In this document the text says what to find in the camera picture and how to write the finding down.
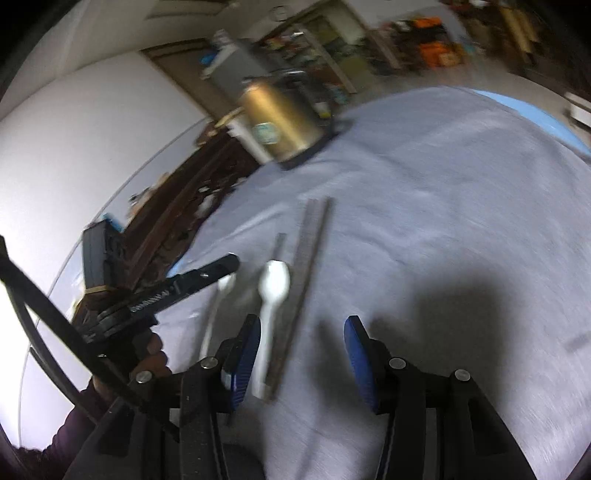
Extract large white spoon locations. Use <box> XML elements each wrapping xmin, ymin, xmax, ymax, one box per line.
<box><xmin>252</xmin><ymin>260</ymin><xmax>291</xmax><ymax>400</ymax></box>

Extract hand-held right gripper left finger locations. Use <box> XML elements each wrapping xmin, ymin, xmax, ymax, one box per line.
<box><xmin>62</xmin><ymin>314</ymin><xmax>264</xmax><ymax>480</ymax></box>

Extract grey refrigerator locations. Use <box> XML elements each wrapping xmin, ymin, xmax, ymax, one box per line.
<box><xmin>201</xmin><ymin>41</ymin><xmax>278</xmax><ymax>121</ymax></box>

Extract glass shelf cabinet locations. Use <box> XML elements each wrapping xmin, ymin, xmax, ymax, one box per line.
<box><xmin>259</xmin><ymin>11</ymin><xmax>370</xmax><ymax>100</ymax></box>

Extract small white spoon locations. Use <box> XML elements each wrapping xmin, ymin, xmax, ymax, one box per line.
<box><xmin>198</xmin><ymin>274</ymin><xmax>236</xmax><ymax>361</ymax></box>

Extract white step stool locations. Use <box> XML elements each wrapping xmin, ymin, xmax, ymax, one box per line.
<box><xmin>566</xmin><ymin>91</ymin><xmax>591</xmax><ymax>126</ymax></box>

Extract carved wooden dining table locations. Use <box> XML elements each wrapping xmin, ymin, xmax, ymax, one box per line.
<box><xmin>69</xmin><ymin>117</ymin><xmax>265</xmax><ymax>334</ymax></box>

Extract brown slatted door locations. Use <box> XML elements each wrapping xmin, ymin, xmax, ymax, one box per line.
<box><xmin>141</xmin><ymin>39</ymin><xmax>222</xmax><ymax>121</ymax></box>

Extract light blue tablecloth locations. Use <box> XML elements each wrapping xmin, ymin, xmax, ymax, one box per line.
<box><xmin>475</xmin><ymin>90</ymin><xmax>591</xmax><ymax>163</ymax></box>

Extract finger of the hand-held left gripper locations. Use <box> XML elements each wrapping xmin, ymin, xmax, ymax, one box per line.
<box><xmin>127</xmin><ymin>253</ymin><xmax>241</xmax><ymax>320</ymax></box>

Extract black kettle base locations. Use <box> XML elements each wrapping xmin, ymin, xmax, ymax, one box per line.
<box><xmin>274</xmin><ymin>117</ymin><xmax>356</xmax><ymax>172</ymax></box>

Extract golden brown pillar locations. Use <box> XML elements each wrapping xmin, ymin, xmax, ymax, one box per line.
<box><xmin>501</xmin><ymin>4</ymin><xmax>540</xmax><ymax>62</ymax></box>

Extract person's left forearm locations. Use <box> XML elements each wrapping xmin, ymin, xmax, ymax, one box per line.
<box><xmin>41</xmin><ymin>376</ymin><xmax>122</xmax><ymax>464</ymax></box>

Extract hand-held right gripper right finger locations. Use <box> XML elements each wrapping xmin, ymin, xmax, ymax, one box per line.
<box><xmin>344</xmin><ymin>315</ymin><xmax>539</xmax><ymax>480</ymax></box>

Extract orange boxes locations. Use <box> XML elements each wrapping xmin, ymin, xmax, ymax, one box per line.
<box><xmin>416</xmin><ymin>16</ymin><xmax>459</xmax><ymax>66</ymax></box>

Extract black cable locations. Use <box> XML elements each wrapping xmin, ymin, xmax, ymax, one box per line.
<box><xmin>0</xmin><ymin>235</ymin><xmax>182</xmax><ymax>444</ymax></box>

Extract person's left hand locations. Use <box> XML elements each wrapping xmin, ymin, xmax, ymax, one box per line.
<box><xmin>131</xmin><ymin>330</ymin><xmax>172</xmax><ymax>380</ymax></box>

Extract golden electric kettle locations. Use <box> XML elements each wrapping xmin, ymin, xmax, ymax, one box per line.
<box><xmin>240</xmin><ymin>76</ymin><xmax>327</xmax><ymax>162</ymax></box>

